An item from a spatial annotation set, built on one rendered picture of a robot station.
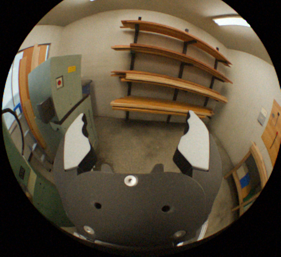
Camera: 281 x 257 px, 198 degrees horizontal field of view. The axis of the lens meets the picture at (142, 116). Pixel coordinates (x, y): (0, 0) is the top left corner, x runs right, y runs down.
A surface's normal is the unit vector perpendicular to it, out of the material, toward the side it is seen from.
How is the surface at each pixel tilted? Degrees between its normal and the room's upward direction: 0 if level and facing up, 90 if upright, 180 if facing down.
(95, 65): 90
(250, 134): 90
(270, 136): 90
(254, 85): 90
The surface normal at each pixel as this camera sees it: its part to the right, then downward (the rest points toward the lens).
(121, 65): 0.05, 0.55
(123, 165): 0.13, -0.83
